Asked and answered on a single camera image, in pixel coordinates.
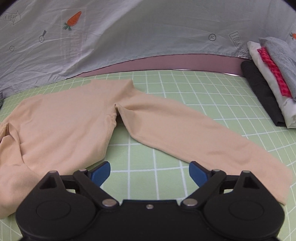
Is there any pink checked folded garment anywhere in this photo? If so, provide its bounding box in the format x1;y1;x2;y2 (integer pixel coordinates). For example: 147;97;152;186
257;47;292;97

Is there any green grid mat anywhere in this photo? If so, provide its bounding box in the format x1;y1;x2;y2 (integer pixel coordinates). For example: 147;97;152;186
0;70;296;241

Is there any white folded garment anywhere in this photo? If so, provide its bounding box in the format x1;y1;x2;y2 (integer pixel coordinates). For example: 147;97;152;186
246;41;296;129

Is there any dark grey folded garment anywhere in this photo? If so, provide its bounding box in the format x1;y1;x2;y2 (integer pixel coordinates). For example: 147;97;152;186
240;61;287;127

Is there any beige long-sleeve shirt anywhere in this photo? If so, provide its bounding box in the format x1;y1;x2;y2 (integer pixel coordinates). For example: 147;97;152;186
0;79;293;217

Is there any light grey folded garment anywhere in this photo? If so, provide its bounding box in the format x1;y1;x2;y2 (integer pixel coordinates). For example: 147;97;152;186
258;37;296;101

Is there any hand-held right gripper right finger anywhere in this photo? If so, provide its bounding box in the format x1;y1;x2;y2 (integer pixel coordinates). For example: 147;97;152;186
181;161;261;208

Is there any grey printed sheet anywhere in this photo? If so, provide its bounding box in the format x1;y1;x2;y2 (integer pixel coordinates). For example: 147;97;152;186
0;0;296;98

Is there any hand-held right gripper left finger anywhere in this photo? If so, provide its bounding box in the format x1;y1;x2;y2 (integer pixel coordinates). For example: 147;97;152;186
38;161;120;208

